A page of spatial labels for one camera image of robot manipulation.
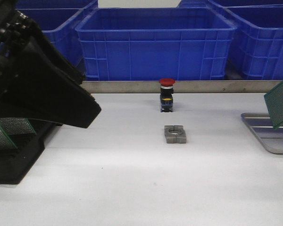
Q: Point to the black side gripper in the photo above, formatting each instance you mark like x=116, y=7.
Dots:
x=24, y=93

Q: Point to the silver metal tray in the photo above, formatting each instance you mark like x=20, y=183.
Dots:
x=261, y=127

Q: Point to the blue plastic crate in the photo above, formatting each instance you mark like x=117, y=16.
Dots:
x=256, y=51
x=49, y=43
x=147, y=44

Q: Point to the black slotted board rack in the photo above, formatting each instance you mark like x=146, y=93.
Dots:
x=15, y=163

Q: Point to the red emergency stop button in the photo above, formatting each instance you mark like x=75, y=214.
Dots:
x=166, y=94

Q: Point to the blue crate back left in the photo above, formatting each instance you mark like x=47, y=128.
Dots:
x=39, y=4

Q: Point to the blue crate back right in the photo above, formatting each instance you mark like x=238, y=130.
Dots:
x=226, y=3

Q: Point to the grey metal clamp block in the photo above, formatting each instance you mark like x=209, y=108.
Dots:
x=175, y=134

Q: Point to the blue plastic crate centre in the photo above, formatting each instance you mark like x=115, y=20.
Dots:
x=147, y=44

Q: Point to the blue plastic crate right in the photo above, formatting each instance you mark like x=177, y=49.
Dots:
x=256, y=51

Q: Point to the blue plastic crate left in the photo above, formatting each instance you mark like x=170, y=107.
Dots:
x=49, y=43

